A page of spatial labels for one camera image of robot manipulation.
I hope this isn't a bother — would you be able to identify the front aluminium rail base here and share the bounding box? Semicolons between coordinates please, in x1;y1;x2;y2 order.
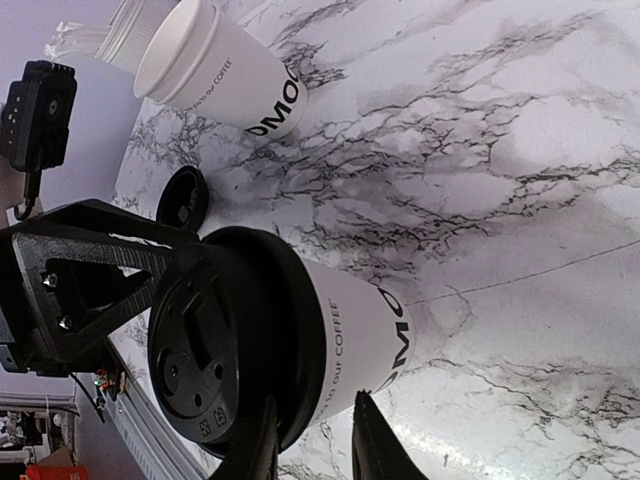
0;379;211;480

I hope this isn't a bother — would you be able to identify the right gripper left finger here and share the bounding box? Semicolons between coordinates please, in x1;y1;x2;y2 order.
209;396;279;480

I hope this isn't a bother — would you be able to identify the white paper cup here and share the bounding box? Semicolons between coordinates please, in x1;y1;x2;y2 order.
303;260;416;425

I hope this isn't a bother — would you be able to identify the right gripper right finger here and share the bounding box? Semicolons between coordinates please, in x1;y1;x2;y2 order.
352;391;428;480

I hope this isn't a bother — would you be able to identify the stack of white paper cups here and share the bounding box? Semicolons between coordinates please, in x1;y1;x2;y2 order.
134;1;308;139

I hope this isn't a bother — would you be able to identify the black plastic cup lid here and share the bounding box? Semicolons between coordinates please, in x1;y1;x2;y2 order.
148;226;327;457

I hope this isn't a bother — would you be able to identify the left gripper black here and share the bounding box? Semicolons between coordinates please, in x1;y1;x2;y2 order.
1;200;198;376

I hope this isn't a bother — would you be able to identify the grey cylindrical canister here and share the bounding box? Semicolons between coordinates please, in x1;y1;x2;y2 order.
95;0;174;76

